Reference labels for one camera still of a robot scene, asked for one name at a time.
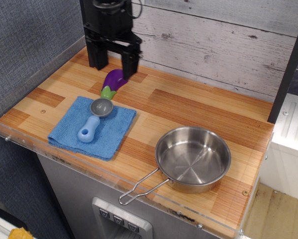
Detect grey cabinet front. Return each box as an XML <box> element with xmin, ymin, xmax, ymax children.
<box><xmin>38</xmin><ymin>155</ymin><xmax>216</xmax><ymax>239</ymax></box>

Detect black right frame post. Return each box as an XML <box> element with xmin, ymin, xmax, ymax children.
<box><xmin>267</xmin><ymin>36</ymin><xmax>298</xmax><ymax>123</ymax></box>

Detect black left frame post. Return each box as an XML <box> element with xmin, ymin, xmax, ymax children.
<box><xmin>79</xmin><ymin>0</ymin><xmax>107</xmax><ymax>68</ymax></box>

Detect stainless steel pot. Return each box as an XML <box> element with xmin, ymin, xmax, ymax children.
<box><xmin>118</xmin><ymin>126</ymin><xmax>232</xmax><ymax>206</ymax></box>

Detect silver control panel with buttons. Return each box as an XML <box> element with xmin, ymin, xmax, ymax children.
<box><xmin>92</xmin><ymin>197</ymin><xmax>153</xmax><ymax>239</ymax></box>

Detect yellow tape lump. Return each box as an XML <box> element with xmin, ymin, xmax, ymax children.
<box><xmin>8</xmin><ymin>228</ymin><xmax>34</xmax><ymax>239</ymax></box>

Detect black frame post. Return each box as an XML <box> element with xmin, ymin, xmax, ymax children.
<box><xmin>79</xmin><ymin>0</ymin><xmax>107</xmax><ymax>68</ymax></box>
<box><xmin>267</xmin><ymin>36</ymin><xmax>298</xmax><ymax>123</ymax></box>

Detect blue grey toy scoop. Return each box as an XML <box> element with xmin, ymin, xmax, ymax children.
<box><xmin>77</xmin><ymin>98</ymin><xmax>114</xmax><ymax>143</ymax></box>

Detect blue folded cloth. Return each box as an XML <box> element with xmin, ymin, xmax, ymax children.
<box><xmin>48</xmin><ymin>96</ymin><xmax>137</xmax><ymax>161</ymax></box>

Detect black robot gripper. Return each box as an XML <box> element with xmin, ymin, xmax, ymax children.
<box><xmin>86</xmin><ymin>0</ymin><xmax>142</xmax><ymax>80</ymax></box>

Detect purple toy eggplant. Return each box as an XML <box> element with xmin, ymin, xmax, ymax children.
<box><xmin>100</xmin><ymin>69</ymin><xmax>128</xmax><ymax>100</ymax></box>

